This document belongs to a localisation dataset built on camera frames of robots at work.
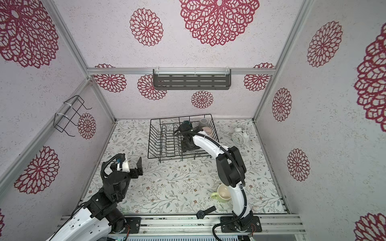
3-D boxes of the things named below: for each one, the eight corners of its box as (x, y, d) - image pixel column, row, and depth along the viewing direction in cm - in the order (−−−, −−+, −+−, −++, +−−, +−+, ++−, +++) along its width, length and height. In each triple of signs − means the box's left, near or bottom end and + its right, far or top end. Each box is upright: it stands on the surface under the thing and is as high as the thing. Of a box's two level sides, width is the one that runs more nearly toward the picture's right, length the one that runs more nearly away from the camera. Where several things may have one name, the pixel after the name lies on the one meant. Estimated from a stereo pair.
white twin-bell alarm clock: (230, 141, 110) (233, 130, 101) (234, 136, 112) (238, 126, 103) (241, 148, 105) (246, 138, 96) (245, 144, 108) (250, 133, 99)
